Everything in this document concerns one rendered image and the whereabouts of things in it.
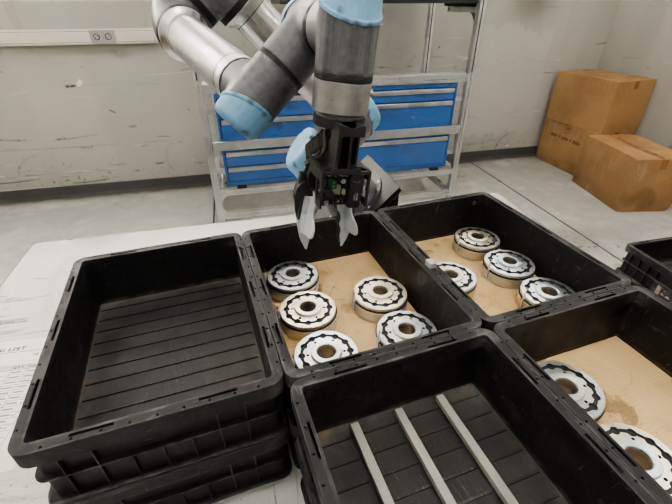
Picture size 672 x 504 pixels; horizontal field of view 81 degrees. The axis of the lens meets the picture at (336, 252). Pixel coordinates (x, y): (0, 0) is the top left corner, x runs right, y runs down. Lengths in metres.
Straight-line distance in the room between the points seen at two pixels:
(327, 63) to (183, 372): 0.50
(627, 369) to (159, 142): 3.24
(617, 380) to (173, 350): 0.72
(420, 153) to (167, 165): 2.00
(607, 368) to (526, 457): 0.24
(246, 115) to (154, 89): 2.82
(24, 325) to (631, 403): 1.19
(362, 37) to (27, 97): 3.25
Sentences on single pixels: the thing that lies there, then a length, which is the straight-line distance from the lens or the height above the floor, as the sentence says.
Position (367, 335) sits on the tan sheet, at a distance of 0.71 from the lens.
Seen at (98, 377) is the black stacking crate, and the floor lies 0.83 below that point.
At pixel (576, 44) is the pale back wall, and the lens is 4.46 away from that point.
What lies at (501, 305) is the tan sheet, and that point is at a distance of 0.83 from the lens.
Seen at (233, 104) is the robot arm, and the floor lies 1.21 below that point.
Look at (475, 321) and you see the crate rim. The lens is 0.62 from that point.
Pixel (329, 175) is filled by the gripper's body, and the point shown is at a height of 1.14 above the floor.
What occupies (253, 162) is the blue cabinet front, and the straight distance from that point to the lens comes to 2.60.
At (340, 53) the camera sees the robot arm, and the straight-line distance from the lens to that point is 0.51.
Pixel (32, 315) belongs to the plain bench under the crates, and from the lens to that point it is 1.19.
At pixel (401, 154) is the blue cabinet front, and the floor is 0.44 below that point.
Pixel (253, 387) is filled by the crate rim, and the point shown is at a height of 0.93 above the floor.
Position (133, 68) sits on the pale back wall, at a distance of 3.39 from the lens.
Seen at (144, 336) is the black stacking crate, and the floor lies 0.83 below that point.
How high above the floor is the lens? 1.33
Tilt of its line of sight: 33 degrees down
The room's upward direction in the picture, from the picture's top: straight up
